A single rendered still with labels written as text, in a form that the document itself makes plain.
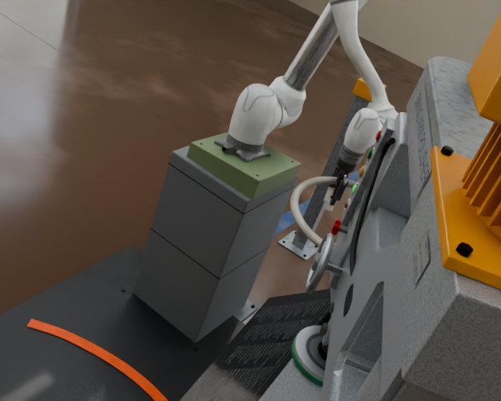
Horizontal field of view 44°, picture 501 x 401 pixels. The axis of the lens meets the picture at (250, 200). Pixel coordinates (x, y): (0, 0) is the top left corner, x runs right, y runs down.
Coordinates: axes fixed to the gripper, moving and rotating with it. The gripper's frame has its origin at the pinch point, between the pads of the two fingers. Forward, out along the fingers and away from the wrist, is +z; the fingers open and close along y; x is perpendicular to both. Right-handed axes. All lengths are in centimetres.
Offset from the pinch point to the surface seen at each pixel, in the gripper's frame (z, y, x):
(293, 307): 9, 54, -18
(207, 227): 25, 2, -45
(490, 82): -116, 143, -51
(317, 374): -9, 94, -22
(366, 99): -9, -80, 29
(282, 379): -6, 96, -31
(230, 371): 8, 84, -41
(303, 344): -8, 84, -25
